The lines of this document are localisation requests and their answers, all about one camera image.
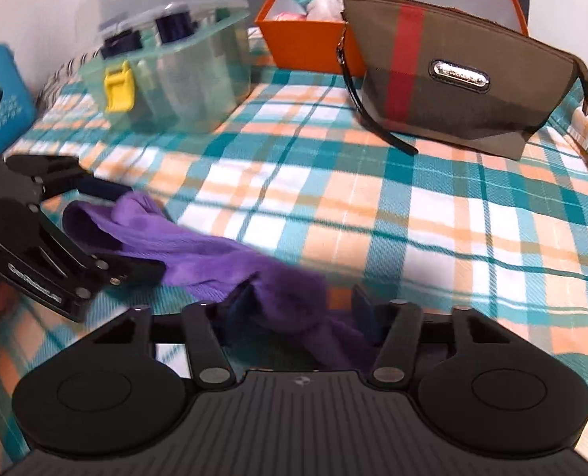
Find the plaid blanket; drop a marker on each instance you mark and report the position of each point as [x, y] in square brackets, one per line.
[292, 174]

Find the olive red-striped pouch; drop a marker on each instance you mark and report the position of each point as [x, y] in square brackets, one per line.
[489, 91]

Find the blue cushion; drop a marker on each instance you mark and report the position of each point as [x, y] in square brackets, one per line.
[17, 110]

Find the clear plastic storage box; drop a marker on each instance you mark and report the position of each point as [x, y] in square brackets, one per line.
[166, 65]

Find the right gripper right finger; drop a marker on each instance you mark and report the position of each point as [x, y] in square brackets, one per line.
[394, 328]

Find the purple fleece cloth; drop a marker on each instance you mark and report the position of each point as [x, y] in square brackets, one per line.
[292, 300]

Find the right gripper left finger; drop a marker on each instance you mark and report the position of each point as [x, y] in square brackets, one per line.
[208, 364]

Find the orange cardboard box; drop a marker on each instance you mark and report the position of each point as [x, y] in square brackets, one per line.
[386, 33]

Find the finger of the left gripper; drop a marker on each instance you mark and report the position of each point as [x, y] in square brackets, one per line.
[55, 175]
[126, 271]

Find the white cotton fluff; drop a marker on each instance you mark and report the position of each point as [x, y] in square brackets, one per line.
[316, 10]

